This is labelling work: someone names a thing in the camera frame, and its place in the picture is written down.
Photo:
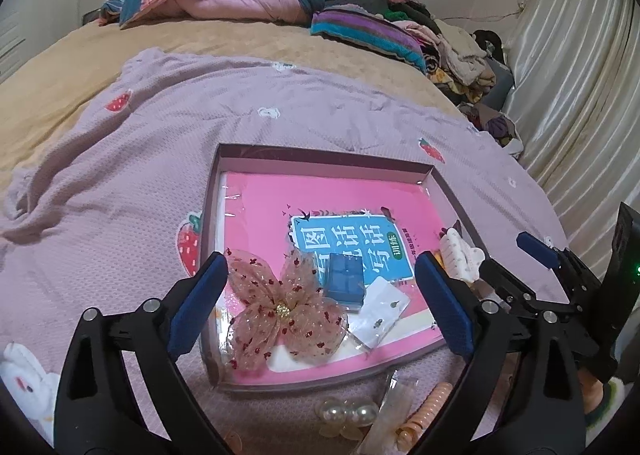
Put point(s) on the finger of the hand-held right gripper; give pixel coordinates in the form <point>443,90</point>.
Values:
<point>510,285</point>
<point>542,250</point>

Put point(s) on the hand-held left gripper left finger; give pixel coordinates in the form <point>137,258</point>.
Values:
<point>197,305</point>

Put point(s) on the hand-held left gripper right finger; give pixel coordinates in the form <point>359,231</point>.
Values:
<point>445,305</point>

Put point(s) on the cream claw hair clip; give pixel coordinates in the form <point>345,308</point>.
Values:
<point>460,250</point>

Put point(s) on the white earring card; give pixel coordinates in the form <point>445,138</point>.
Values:
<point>382,312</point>

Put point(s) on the pink lace bow hair clip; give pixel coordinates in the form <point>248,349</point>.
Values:
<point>285,310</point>

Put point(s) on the small blue box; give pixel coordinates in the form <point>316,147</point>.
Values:
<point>342,280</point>

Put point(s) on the shallow brown cardboard box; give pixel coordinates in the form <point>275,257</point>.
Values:
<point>320,162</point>

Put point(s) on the person's right forearm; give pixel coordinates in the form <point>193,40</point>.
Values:
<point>602,400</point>

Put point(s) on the pink book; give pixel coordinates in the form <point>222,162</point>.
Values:
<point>265,215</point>

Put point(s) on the clear plastic bag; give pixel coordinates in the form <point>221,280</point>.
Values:
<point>392,410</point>

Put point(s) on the pearl hair clip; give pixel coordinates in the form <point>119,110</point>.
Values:
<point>345,415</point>

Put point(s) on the purple printed blanket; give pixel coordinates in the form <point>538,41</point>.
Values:
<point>125,160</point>

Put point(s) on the cream curtain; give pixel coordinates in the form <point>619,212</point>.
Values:
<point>585,85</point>

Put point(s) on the pile of clothes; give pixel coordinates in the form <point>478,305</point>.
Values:
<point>460,55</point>

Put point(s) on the tan bed sheet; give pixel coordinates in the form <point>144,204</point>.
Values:
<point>75,65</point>

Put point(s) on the striped folded blanket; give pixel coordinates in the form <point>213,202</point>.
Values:
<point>365,32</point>

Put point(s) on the white wardrobe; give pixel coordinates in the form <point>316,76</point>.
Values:
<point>20,10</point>

